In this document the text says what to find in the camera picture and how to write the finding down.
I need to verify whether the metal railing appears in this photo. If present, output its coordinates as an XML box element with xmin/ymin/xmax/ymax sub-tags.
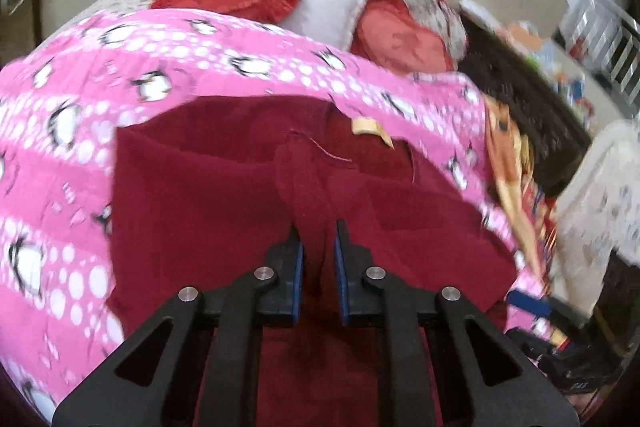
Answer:
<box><xmin>560</xmin><ymin>0</ymin><xmax>639</xmax><ymax>119</ymax></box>

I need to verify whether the orange cartoon blanket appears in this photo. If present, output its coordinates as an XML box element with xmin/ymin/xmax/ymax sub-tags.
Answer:
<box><xmin>485</xmin><ymin>96</ymin><xmax>556</xmax><ymax>291</ymax></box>

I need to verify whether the dark carved wooden nightstand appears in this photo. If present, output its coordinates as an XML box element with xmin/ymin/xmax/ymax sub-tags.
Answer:
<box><xmin>458</xmin><ymin>14</ymin><xmax>591</xmax><ymax>197</ymax></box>

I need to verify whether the white upholstered chair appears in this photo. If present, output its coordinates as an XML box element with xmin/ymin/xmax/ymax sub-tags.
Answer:
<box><xmin>551</xmin><ymin>120</ymin><xmax>639</xmax><ymax>315</ymax></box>

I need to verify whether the dark red fleece garment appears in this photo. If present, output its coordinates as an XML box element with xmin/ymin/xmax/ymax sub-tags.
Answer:
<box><xmin>108</xmin><ymin>96</ymin><xmax>516</xmax><ymax>426</ymax></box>

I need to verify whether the pink penguin blanket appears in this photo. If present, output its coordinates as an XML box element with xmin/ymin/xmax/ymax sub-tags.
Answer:
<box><xmin>0</xmin><ymin>7</ymin><xmax>551</xmax><ymax>423</ymax></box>

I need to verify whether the white pillow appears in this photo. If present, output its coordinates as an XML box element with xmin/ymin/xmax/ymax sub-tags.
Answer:
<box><xmin>278</xmin><ymin>0</ymin><xmax>368</xmax><ymax>51</ymax></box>

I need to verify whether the red heart cushion right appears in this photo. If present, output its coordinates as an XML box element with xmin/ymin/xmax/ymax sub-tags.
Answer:
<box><xmin>350</xmin><ymin>0</ymin><xmax>454</xmax><ymax>76</ymax></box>

